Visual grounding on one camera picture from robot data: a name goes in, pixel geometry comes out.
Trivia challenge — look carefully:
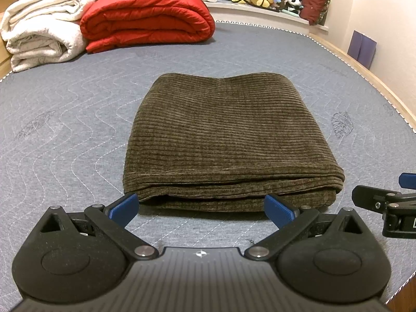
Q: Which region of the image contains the panda plush toy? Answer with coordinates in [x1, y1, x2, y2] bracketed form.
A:
[285, 0, 305, 15]

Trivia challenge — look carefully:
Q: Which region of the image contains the purple paper sheet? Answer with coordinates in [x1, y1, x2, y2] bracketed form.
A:
[347, 30, 378, 70]

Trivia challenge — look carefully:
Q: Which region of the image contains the white window ledge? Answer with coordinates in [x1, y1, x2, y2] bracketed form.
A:
[203, 0, 329, 37]

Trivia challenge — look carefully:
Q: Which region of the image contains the olive corduroy blanket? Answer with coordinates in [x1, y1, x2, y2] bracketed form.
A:
[123, 71, 346, 214]

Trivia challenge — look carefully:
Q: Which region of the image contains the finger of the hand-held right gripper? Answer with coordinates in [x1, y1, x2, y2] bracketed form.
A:
[399, 172, 416, 189]
[352, 185, 416, 210]

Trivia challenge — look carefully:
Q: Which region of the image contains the dark red pillow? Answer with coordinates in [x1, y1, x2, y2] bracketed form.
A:
[299, 0, 332, 26]

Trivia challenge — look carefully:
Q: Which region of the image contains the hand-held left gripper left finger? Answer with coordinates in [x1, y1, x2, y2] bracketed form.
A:
[39, 192, 160, 261]

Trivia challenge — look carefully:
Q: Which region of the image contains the red quilted blanket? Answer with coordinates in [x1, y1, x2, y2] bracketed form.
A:
[80, 0, 217, 54]

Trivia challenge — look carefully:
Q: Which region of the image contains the grey quilted mattress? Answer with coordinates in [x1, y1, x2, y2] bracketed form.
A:
[0, 19, 416, 312]

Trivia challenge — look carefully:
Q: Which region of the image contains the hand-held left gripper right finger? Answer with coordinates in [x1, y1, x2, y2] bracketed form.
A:
[244, 193, 365, 262]

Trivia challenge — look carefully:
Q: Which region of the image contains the white folded blanket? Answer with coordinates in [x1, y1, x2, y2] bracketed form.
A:
[0, 0, 98, 73]

